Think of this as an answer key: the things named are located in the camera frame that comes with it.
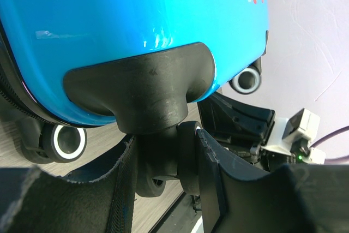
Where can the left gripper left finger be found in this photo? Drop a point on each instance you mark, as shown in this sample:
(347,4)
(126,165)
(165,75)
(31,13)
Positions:
(97,197)

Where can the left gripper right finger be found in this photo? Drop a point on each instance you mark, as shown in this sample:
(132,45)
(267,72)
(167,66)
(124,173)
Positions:
(239,197)

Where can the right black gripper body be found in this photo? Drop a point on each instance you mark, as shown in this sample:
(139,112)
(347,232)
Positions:
(241,128)

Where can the blue suitcase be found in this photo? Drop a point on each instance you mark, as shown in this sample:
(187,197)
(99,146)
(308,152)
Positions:
(69,65)

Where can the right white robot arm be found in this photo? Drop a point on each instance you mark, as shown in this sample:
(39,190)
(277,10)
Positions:
(292,137)

